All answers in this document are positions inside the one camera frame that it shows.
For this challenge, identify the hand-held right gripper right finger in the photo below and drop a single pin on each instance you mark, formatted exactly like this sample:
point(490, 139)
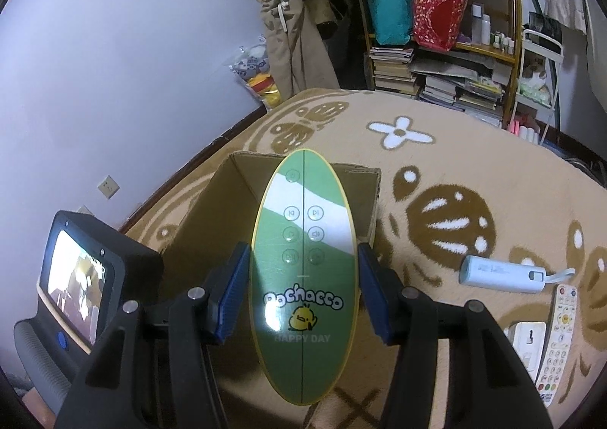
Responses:
point(377, 291)

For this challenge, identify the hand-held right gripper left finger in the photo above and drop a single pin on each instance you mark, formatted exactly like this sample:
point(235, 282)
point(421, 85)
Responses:
point(232, 291)

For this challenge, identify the green oval speaker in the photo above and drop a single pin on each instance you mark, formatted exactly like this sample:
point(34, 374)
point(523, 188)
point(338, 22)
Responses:
point(301, 267)

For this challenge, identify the brown cardboard box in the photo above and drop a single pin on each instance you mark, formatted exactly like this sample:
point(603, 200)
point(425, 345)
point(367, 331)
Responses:
point(227, 201)

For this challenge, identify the light blue power bank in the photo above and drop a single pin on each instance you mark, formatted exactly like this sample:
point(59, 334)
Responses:
point(498, 275)

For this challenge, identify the white flat charger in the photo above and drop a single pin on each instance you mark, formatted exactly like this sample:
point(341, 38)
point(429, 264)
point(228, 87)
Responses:
point(524, 348)

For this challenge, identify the white remote control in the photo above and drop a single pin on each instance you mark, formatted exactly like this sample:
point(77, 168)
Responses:
point(562, 315)

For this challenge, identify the pink and white bottles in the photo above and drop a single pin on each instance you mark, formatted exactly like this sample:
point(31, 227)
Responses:
point(524, 131)

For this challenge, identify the stack of books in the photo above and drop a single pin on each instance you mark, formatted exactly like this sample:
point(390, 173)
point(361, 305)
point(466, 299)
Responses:
point(393, 73)

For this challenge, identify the bag of plush toys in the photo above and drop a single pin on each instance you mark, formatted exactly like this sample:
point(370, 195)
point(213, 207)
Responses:
point(258, 73)

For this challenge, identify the pile of papers and magazines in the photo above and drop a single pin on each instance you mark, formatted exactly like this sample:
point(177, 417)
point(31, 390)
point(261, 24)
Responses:
point(460, 87)

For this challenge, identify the green tissue pack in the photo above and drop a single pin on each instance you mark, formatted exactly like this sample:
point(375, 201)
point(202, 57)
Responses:
point(533, 92)

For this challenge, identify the teal bag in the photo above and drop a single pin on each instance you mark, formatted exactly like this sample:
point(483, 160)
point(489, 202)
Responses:
point(389, 11)

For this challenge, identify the red patterned bag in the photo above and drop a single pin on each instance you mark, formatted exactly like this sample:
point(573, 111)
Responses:
point(436, 16)

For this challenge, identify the dark hanging cloth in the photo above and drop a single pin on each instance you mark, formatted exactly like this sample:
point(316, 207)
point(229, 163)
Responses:
point(332, 6)

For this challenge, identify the white metal cart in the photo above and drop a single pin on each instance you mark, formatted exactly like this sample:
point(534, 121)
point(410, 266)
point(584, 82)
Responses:
point(545, 54)

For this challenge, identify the wooden shelf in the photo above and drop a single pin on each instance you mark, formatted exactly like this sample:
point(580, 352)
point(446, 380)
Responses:
point(514, 6)

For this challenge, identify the wall socket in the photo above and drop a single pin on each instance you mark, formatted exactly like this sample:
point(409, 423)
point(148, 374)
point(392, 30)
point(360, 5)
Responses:
point(108, 187)

